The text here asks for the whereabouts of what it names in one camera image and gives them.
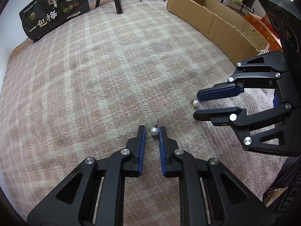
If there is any pearl earring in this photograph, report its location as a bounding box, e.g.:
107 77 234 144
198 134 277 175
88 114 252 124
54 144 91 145
150 119 159 136
187 97 200 108

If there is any black snack bag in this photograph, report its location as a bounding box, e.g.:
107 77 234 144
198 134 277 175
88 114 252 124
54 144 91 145
19 0 90 42

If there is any orange cloth covered table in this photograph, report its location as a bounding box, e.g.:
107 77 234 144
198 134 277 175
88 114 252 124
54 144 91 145
244 13 283 51

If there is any brown cardboard box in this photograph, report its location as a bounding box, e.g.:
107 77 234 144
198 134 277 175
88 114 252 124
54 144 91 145
167 0 269 64

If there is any pink plaid blanket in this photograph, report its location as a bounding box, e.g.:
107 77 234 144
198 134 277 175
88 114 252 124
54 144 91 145
1 0 285 218

